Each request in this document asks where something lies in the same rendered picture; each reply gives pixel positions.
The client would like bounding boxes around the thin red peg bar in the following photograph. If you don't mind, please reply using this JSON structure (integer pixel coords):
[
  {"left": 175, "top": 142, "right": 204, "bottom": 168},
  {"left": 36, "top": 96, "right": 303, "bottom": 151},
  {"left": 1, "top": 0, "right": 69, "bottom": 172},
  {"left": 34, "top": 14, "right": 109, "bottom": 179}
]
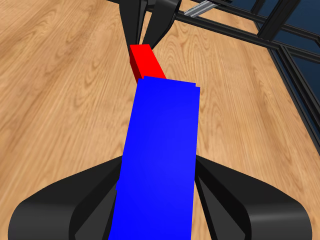
[{"left": 129, "top": 44, "right": 168, "bottom": 85}]

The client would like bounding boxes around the blue hollow socket block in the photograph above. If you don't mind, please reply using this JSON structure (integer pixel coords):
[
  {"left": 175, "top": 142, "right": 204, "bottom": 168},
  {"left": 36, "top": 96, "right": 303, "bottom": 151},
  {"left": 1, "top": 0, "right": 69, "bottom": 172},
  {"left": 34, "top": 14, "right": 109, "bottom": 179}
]
[{"left": 107, "top": 75, "right": 201, "bottom": 240}]

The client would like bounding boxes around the grey metal strut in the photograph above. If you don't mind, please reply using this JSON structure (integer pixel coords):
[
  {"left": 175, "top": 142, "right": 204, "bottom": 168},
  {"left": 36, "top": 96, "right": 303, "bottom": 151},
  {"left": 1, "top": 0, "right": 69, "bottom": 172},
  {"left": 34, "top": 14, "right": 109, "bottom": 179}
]
[{"left": 183, "top": 0, "right": 235, "bottom": 18}]

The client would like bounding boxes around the black table frame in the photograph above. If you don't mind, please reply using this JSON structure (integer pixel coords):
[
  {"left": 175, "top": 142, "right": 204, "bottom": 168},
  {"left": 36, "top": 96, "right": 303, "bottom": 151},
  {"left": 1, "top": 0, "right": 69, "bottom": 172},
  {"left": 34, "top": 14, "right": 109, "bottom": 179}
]
[{"left": 104, "top": 0, "right": 320, "bottom": 148}]

